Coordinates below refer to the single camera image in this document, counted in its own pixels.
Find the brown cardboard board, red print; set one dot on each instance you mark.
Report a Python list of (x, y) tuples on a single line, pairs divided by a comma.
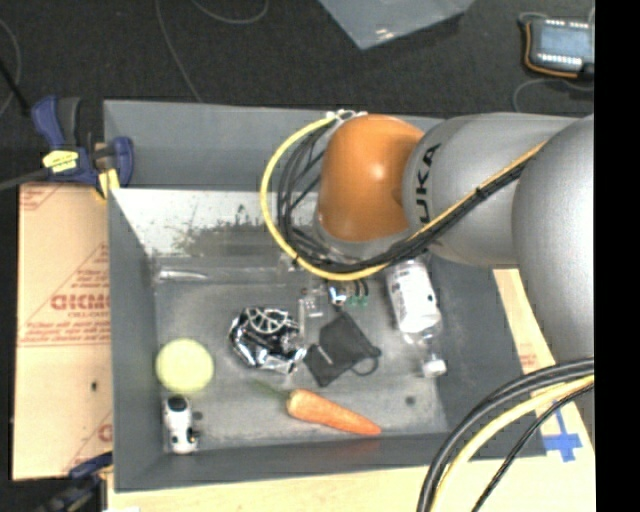
[(60, 300)]

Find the white and black toy car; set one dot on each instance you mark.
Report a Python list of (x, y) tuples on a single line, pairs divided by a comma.
[(178, 425)]

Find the clear plastic bottle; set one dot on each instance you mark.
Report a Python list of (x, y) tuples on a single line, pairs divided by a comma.
[(412, 300)]

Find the orange toy carrot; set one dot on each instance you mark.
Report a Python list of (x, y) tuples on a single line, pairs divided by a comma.
[(330, 412)]

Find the grey metal bin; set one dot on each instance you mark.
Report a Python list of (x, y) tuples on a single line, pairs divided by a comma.
[(200, 150)]

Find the yellow-green tennis ball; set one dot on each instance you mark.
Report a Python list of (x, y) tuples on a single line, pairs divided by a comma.
[(184, 365)]

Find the black cloth pouch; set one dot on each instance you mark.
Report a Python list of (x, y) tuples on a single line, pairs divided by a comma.
[(340, 350)]

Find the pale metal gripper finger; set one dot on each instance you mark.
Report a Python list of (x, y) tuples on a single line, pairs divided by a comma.
[(312, 292), (311, 307)]

